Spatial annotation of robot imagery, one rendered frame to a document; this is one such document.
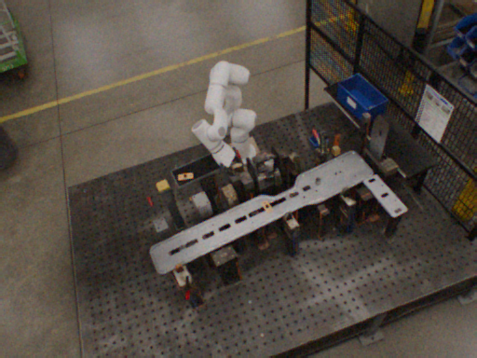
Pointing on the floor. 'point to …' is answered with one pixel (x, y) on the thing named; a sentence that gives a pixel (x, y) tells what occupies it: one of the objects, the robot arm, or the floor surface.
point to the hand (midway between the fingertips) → (235, 168)
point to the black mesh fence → (385, 81)
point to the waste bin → (6, 150)
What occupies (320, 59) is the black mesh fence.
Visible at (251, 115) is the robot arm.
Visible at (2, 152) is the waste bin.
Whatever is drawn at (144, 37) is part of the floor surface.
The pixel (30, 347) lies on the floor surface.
